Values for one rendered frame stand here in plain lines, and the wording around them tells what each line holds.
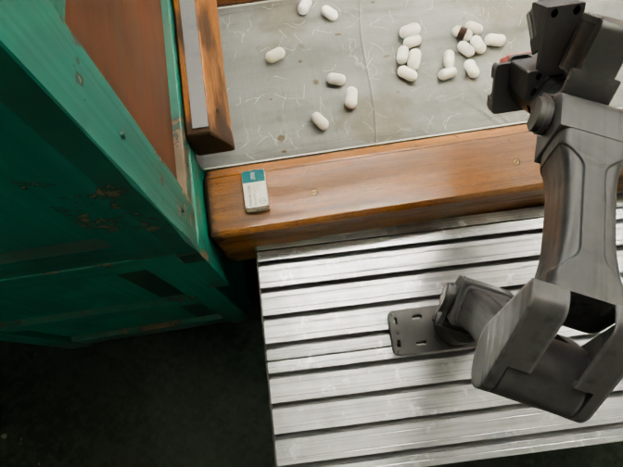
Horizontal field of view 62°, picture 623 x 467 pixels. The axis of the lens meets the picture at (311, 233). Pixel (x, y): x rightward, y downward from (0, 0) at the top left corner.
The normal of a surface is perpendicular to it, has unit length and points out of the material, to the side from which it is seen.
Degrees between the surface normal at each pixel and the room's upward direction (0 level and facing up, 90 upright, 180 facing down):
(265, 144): 0
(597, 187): 17
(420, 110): 0
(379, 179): 0
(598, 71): 47
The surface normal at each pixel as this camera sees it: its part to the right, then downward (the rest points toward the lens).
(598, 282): 0.08, -0.52
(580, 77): -0.24, 0.48
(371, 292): -0.01, -0.26
